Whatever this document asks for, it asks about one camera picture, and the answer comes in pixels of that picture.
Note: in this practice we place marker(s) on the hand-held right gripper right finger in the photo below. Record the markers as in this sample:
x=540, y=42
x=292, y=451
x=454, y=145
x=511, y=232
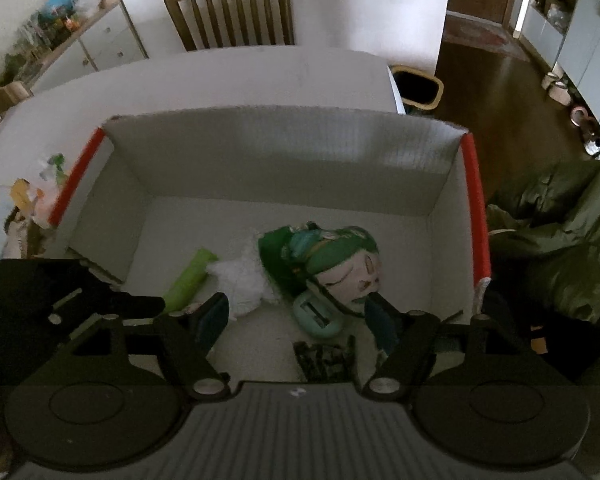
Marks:
x=380, y=325

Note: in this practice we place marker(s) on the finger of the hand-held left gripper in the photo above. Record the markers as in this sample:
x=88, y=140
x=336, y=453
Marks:
x=140, y=305

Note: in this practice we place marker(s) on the patterned floor rug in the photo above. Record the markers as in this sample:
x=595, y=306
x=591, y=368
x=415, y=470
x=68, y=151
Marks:
x=477, y=35

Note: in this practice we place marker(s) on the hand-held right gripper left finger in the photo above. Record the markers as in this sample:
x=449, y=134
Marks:
x=215, y=317

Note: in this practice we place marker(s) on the white fluffy plush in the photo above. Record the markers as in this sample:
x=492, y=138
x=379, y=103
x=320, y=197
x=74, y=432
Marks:
x=240, y=280

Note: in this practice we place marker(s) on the teal small device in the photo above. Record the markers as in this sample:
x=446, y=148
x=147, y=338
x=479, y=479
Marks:
x=317, y=317

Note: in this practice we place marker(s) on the white wall cabinet unit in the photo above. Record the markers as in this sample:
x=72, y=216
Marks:
x=590, y=35

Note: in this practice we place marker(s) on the black waste bin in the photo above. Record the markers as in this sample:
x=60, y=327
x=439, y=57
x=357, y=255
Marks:
x=415, y=87

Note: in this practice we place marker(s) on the green jacket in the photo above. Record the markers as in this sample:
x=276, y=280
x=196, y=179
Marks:
x=570, y=240

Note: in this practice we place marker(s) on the beige cardboard box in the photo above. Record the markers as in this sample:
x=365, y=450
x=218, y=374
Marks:
x=7, y=97

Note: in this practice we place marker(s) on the red cardboard box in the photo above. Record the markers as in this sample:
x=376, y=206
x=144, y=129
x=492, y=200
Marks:
x=280, y=160

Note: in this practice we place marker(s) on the blue round toy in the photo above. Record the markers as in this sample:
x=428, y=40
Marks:
x=57, y=4

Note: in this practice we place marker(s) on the tissue packet with grey print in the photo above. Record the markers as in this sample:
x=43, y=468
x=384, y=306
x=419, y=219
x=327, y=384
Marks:
x=54, y=172

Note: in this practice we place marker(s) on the yellow small carton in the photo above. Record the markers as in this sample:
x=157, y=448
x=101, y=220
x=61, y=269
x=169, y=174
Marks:
x=24, y=195

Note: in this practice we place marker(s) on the white sideboard cabinet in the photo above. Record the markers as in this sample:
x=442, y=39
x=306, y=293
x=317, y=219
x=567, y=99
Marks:
x=105, y=40

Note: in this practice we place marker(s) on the green leaf print pouch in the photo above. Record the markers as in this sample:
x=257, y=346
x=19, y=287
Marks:
x=330, y=265

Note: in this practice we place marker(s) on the pink slipper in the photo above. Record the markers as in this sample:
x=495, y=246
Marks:
x=578, y=115

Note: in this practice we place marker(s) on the brown wooden chair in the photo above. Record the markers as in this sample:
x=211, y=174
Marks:
x=230, y=0

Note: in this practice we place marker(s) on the light green tube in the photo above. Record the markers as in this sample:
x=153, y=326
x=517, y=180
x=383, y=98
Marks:
x=190, y=277

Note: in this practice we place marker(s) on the beige shoes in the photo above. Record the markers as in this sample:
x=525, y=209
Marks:
x=557, y=87

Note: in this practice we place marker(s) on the camouflage pouch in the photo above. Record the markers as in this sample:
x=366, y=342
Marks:
x=325, y=360

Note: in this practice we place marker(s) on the white and black shoes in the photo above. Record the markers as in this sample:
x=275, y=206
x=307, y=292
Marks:
x=595, y=145

